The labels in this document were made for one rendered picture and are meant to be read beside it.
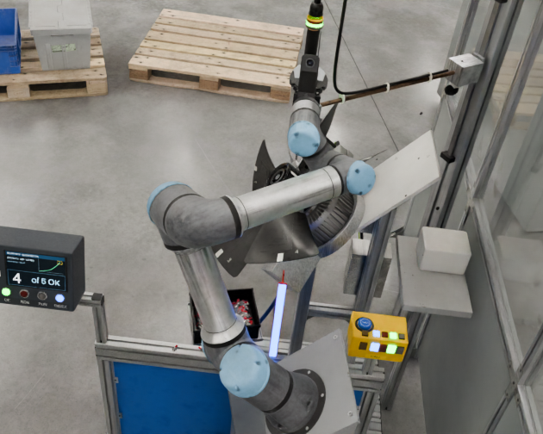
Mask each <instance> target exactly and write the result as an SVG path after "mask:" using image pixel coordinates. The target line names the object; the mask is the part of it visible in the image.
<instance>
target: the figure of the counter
mask: <svg viewBox="0 0 543 434"><path fill-rule="evenodd" d="M7 273H8V284H9V285H16V286H24V287H26V274H25V271H23V270H10V269H7Z"/></svg>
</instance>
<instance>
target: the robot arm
mask: <svg viewBox="0 0 543 434"><path fill-rule="evenodd" d="M319 62H320V59H319V57H318V56H317V55H313V54H304V55H303V56H302V61H301V64H300V65H298V66H297V67H296V68H294V70H293V71H292V73H291V74H290V85H291V86H292V87H293V90H294V91H295V92H294V96H293V103H292V108H291V111H290V127H289V131H288V145H289V148H290V150H291V151H292V152H293V153H295V154H296V155H297V156H300V157H302V158H303V160H304V162H305V163H306V165H307V166H308V167H309V169H310V172H308V173H305V174H302V175H300V176H297V177H293V178H291V179H288V180H285V181H282V182H280V183H275V184H273V185H270V186H267V187H264V188H262V189H257V190H254V191H252V192H249V193H246V194H244V195H239V196H236V197H234V198H232V197H230V196H228V195H225V196H222V197H219V198H215V199H206V198H203V197H202V196H201V195H199V194H198V193H197V192H196V191H194V190H193V189H192V188H191V187H190V186H189V185H187V184H184V183H180V182H174V181H173V182H167V183H163V184H161V185H160V186H158V187H157V188H156V189H155V190H154V191H153V192H152V194H151V195H150V196H149V199H148V201H147V213H148V216H149V218H150V220H151V222H152V223H153V224H155V225H156V227H157V228H158V230H159V234H160V236H161V238H162V241H163V243H164V245H165V248H166V249H167V250H168V251H173V252H174V253H175V256H176V258H177V260H178V264H179V266H180V269H181V270H182V273H183V275H184V279H185V281H186V284H187V286H188V289H189V291H190V294H191V297H192V299H193V301H194V303H195V306H196V309H197V312H198V314H199V317H200V319H201V321H202V323H203V328H202V330H201V338H202V348H203V353H204V355H205V356H206V358H207V359H208V360H209V362H210V363H212V364H213V365H214V366H215V368H216V369H217V370H218V372H219V373H220V378H221V381H222V384H223V385H224V387H225V388H226V389H227V390H228V391H229V392H230V393H232V394H234V395H236V396H238V397H241V398H242V399H243V400H245V401H247V402H248V403H250V404H251V405H253V406H255V407H257V408H258V409H259V410H261V411H262V412H263V413H264V414H265V416H266V417H267V418H268V420H269V421H270V423H271V424H272V425H273V426H274V427H275V428H276V429H278V430H280V431H281V432H285V433H290V432H294V431H298V430H300V429H301V428H303V427H304V426H305V425H306V424H307V423H308V422H309V421H310V419H311V418H312V416H313V415H314V413H315V409H316V408H317V404H318V399H319V393H318V388H317V386H316V384H315V382H314V381H313V380H312V379H311V378H309V377H308V376H306V375H304V374H301V373H295V372H291V371H288V370H286V369H285V368H283V367H282V366H280V365H279V364H277V363H276V362H274V361H273V360H272V359H270V358H269V357H268V356H267V355H266V354H265V353H264V352H263V351H262V350H261V349H260V348H259V347H258V346H257V345H256V344H255V343H254V342H253V341H252V339H251V338H250V336H249V333H248V331H247V327H246V324H245V322H244V319H243V318H242V317H241V316H240V315H239V314H236V313H235V312H234V309H233V306H232V303H231V301H230V299H229V296H228V291H227V290H226V287H225V284H224V281H223V280H222V275H221V272H220V271H219V268H218V265H217V262H216V260H215V256H214V253H213V251H212V249H211V246H213V245H219V244H222V243H225V242H228V241H230V240H233V239H237V238H239V237H241V236H242V233H243V232H244V231H245V230H247V229H249V228H252V227H255V226H258V225H261V224H264V223H266V222H268V221H271V220H275V219H277V218H280V217H283V216H285V215H287V214H292V213H294V212H296V211H299V210H302V209H304V208H308V207H311V206H313V205H315V204H318V203H321V202H324V201H327V200H330V199H332V198H335V197H337V196H339V195H344V194H346V193H349V192H350V193H352V194H354V195H365V194H367V193H368V192H369V191H370V190H371V189H372V188H373V186H374V183H375V181H376V175H375V171H374V170H373V168H372V167H371V166H370V165H368V164H365V162H363V161H361V160H357V159H354V158H350V157H348V156H347V155H344V154H342V153H339V152H336V151H334V150H333V149H332V147H331V145H329V143H328V141H327V139H326V138H325V136H324V134H323V133H322V131H321V129H320V121H322V117H320V99H321V93H322V91H323V90H325V89H326V88H327V87H328V78H327V75H326V73H325V72H324V70H323V69H322V68H321V67H319Z"/></svg>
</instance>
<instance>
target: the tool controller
mask: <svg viewBox="0 0 543 434"><path fill-rule="evenodd" d="M7 269H10V270H23V271H25V274H26V287H24V286H16V285H9V284H8V273H7ZM5 287H6V288H9V289H10V290H11V294H10V295H8V296H6V295H4V294H2V288H5ZM22 289H26V290H27V291H28V292H29V296H28V297H27V298H22V297H21V296H20V294H19V293H20V291H21V290H22ZM40 291H42V292H45V293H46V294H47V298H46V299H45V300H40V299H39V298H38V296H37V294H38V293H39V292H40ZM84 292H85V267H84V236H82V235H75V234H68V233H60V232H46V231H39V230H31V229H24V228H17V227H9V226H0V303H3V304H11V305H18V306H26V307H39V308H47V309H54V310H62V311H69V312H73V311H74V310H75V308H76V307H77V305H78V303H79V302H80V300H81V298H82V297H83V295H84ZM56 294H62V295H63V296H64V297H65V300H64V301H63V302H58V301H56V299H55V296H56Z"/></svg>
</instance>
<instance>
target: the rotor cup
mask: <svg viewBox="0 0 543 434"><path fill-rule="evenodd" d="M291 172H293V173H295V174H296V175H297V176H300V175H302V173H301V172H300V171H299V170H298V169H296V168H295V167H294V166H293V165H292V164H290V163H288V162H286V163H282V164H281V165H279V166H278V167H277V168H275V169H274V170H273V171H272V173H271V174H270V176H269V177H268V178H267V180H266V182H265V187H267V186H270V185H273V184H275V183H280V182H282V181H285V180H288V179H291V178H293V177H295V176H294V175H293V174H291ZM279 174H280V177H279V179H277V180H276V176H277V175H279Z"/></svg>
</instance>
